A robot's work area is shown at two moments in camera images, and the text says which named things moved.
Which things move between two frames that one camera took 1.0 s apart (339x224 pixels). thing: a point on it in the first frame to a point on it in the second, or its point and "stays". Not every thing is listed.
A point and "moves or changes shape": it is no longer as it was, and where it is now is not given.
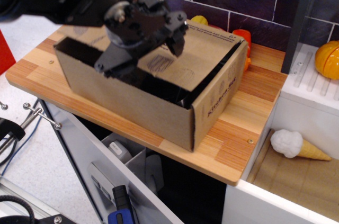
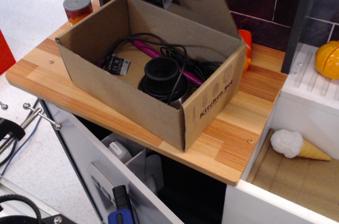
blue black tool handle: x=124 y=214 stays
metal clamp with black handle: x=14 y=130 stays
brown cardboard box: x=177 y=98 moves or changes shape
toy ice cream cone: x=291 y=144 stays
